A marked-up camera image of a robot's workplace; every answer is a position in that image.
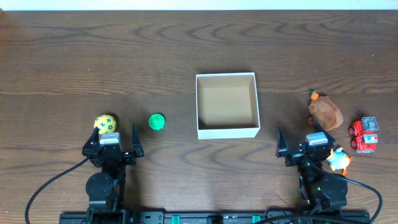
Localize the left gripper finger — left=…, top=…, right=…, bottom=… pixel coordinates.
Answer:
left=83, top=127, right=99, bottom=149
left=132, top=124, right=142, bottom=152

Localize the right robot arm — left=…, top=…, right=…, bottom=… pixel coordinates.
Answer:
left=275, top=122, right=348, bottom=214

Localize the red toy fire truck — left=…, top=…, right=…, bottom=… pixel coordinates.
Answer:
left=348, top=117, right=379, bottom=153

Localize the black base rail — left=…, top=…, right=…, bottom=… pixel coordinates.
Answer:
left=58, top=210, right=371, bottom=224

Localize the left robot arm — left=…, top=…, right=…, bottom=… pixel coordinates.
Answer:
left=82, top=124, right=144, bottom=224

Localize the brown plush toy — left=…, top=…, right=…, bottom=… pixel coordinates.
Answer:
left=308, top=91, right=343, bottom=131

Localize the white cardboard box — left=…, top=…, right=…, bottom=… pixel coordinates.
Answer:
left=195, top=72, right=261, bottom=140

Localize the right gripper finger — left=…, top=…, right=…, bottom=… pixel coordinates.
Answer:
left=313, top=121, right=335, bottom=143
left=277, top=127, right=287, bottom=151

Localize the blue and orange duck toy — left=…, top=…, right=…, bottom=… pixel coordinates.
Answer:
left=327, top=147, right=352, bottom=175

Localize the yellow ball with blue letters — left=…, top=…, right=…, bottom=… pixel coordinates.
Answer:
left=93, top=114, right=117, bottom=134

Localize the green ribbed toy top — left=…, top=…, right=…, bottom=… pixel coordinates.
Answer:
left=148, top=113, right=166, bottom=131

